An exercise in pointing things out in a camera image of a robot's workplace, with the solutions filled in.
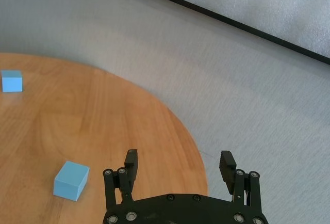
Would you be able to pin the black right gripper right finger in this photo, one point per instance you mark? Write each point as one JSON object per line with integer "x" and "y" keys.
{"x": 232, "y": 177}

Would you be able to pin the black wall border strip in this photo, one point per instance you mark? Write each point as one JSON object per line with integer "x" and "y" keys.
{"x": 232, "y": 23}

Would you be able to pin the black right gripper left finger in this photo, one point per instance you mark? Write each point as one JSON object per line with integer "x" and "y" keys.
{"x": 129, "y": 177}

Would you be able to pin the blue building block cube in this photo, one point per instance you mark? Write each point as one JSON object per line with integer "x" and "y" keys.
{"x": 71, "y": 181}
{"x": 11, "y": 82}

